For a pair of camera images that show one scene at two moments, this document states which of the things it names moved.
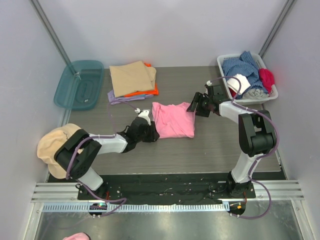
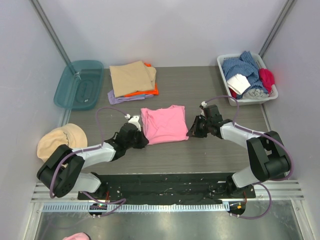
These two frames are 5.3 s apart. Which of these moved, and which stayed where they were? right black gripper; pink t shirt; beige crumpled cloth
Moved: right black gripper; pink t shirt
Stayed: beige crumpled cloth
